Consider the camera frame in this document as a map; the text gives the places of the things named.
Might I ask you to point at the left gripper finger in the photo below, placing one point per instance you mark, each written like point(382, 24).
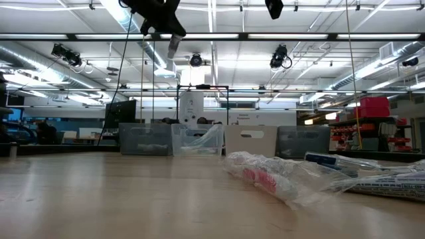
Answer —
point(177, 25)
point(162, 23)

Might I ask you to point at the blue white bagged toothbrush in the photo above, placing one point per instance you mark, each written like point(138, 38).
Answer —
point(207, 137)

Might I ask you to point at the dark blue disposable razor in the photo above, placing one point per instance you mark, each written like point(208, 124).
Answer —
point(318, 159)

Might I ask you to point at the pink bagged toothbrush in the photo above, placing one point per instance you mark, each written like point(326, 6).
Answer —
point(265, 179)

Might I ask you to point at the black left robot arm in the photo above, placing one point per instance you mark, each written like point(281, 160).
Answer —
point(3, 99)

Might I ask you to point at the overhead LED light bar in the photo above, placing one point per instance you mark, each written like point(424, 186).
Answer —
point(242, 36)

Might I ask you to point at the white pillar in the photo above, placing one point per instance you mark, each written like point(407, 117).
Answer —
point(191, 106)

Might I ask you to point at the person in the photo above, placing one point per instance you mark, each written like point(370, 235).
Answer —
point(48, 134)
point(202, 121)
point(169, 121)

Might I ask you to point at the black monitor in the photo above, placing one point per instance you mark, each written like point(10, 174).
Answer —
point(121, 113)

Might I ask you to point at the clear plastic bin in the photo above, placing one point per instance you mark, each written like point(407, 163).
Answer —
point(179, 132)

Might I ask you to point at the smoky translucent plastic bin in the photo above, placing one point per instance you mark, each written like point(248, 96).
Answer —
point(146, 134)

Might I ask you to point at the white plastic bin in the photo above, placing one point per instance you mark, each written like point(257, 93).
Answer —
point(232, 146)

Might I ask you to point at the dark grey plastic bin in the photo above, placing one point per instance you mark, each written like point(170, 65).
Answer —
point(302, 142)

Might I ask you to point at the black shelf rack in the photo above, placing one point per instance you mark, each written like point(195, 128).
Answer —
point(352, 122)

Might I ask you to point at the red storage bins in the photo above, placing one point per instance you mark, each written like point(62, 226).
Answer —
point(373, 106)

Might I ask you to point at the printed white flat package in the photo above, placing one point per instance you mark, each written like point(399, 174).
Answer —
point(395, 186)

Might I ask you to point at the silver ventilation duct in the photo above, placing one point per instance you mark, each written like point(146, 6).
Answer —
point(408, 49)
point(152, 53)
point(20, 56)

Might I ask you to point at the black ceiling camera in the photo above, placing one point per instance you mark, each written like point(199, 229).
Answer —
point(71, 59)
point(196, 60)
point(410, 62)
point(278, 59)

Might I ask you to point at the black frame stand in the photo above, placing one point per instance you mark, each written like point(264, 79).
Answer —
point(202, 86)

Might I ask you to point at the small grey cylinder post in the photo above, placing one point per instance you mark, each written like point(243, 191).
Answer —
point(13, 151)

